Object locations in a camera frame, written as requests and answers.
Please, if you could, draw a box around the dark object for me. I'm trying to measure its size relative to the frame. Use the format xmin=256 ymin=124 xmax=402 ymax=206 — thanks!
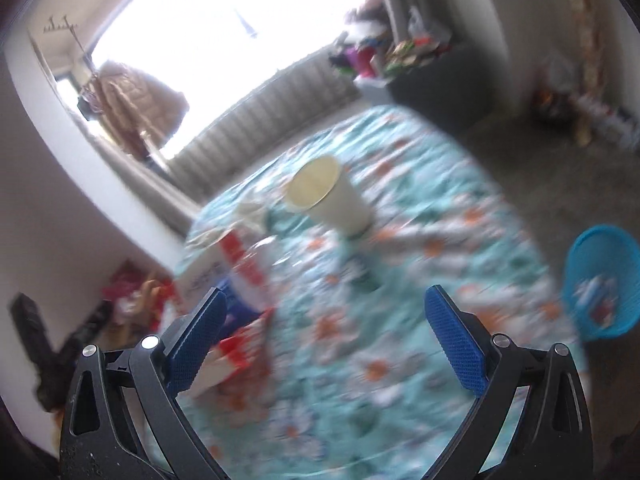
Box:
xmin=10 ymin=292 xmax=121 ymax=411

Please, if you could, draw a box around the white plastic bag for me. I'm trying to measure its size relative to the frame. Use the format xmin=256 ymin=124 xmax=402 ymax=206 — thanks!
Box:
xmin=406 ymin=6 xmax=438 ymax=41

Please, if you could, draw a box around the pink bottle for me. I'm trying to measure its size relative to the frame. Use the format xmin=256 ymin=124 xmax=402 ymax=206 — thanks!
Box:
xmin=355 ymin=45 xmax=383 ymax=80

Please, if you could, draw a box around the beige puffer coat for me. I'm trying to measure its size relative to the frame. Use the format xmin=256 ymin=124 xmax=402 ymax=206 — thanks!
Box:
xmin=90 ymin=60 xmax=191 ymax=161

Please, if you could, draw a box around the grey cabinet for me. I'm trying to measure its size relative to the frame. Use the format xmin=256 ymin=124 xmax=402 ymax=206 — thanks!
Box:
xmin=390 ymin=42 xmax=501 ymax=133

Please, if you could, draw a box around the crumpled translucent plastic bag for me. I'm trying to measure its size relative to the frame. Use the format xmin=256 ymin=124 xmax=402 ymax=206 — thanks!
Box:
xmin=540 ymin=55 xmax=576 ymax=96

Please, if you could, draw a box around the red and white package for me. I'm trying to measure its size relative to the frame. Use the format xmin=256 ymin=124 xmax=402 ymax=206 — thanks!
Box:
xmin=192 ymin=310 xmax=275 ymax=397

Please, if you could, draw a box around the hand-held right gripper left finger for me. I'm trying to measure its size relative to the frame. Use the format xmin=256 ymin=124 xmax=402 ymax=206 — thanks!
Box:
xmin=60 ymin=286 xmax=231 ymax=480

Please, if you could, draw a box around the grey curtain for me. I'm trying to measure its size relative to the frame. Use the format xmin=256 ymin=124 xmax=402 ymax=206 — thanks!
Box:
xmin=372 ymin=0 xmax=481 ymax=46

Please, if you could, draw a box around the floral teal blanket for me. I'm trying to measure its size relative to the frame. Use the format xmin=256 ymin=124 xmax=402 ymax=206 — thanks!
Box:
xmin=150 ymin=105 xmax=596 ymax=480

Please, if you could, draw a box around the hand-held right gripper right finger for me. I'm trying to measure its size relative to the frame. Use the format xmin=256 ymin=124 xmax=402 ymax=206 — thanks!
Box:
xmin=424 ymin=285 xmax=593 ymax=480

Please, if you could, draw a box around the wall coat rack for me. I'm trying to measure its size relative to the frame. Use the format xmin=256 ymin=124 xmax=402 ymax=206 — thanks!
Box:
xmin=42 ymin=16 xmax=96 ymax=68

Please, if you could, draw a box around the cream paper cup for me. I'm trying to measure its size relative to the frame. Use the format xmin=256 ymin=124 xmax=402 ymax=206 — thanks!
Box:
xmin=284 ymin=155 xmax=373 ymax=236

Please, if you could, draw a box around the patterned paper roll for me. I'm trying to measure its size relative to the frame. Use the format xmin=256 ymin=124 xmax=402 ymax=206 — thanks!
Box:
xmin=562 ymin=0 xmax=608 ymax=106

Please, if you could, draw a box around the blue plastic basket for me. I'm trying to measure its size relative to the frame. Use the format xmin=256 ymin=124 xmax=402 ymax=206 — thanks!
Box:
xmin=562 ymin=225 xmax=640 ymax=343

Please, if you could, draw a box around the pile of colourful small items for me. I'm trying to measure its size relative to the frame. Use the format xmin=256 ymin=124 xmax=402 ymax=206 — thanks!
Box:
xmin=385 ymin=35 xmax=453 ymax=73

